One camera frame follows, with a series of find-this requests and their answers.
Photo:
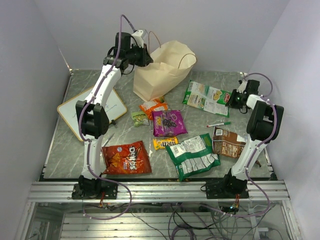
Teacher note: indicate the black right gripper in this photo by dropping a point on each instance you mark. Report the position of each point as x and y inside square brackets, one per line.
[231, 103]

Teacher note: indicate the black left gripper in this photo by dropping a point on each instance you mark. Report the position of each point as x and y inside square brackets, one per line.
[147, 59]

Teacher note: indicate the green Chuba cassava chips bag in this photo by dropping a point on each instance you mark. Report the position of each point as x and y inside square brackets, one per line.
[207, 98]

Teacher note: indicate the beige paper bag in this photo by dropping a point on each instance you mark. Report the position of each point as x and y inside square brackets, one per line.
[172, 62]

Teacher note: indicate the brown snack bag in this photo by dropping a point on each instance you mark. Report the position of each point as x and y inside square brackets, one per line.
[227, 143]

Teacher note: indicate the dark green chips bag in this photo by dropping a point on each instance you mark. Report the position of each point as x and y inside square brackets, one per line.
[193, 156]

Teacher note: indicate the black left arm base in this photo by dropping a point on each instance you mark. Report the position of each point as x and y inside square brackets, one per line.
[90, 188]

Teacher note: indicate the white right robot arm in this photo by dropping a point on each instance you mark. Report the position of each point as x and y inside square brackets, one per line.
[262, 128]

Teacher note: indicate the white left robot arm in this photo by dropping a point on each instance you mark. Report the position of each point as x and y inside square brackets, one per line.
[93, 122]

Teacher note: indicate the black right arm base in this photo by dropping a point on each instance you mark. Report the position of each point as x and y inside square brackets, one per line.
[228, 187]

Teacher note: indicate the purple grape candy bag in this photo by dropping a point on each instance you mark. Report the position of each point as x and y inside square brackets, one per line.
[168, 123]

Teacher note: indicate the red Doritos bag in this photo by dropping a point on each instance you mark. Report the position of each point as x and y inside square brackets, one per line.
[126, 159]

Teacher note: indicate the red green marker pen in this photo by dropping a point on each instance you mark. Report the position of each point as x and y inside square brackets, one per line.
[218, 124]

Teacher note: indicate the orange snack packet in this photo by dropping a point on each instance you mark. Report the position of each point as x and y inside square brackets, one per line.
[154, 105]

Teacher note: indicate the yellow framed whiteboard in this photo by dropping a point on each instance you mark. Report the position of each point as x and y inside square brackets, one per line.
[114, 109]

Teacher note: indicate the small light green packet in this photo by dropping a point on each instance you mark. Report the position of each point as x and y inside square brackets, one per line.
[139, 119]

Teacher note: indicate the yellow M&M's packet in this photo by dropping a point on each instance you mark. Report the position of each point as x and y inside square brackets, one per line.
[162, 143]

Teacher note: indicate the purple pen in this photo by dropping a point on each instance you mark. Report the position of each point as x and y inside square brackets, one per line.
[108, 140]

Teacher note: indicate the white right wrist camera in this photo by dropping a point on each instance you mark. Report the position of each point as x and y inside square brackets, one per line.
[242, 87]

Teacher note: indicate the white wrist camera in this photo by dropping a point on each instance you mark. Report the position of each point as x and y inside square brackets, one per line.
[242, 87]
[139, 36]

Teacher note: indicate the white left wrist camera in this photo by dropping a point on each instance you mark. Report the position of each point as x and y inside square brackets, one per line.
[139, 36]

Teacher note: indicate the aluminium table frame rail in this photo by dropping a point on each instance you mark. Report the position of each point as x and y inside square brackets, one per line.
[153, 192]

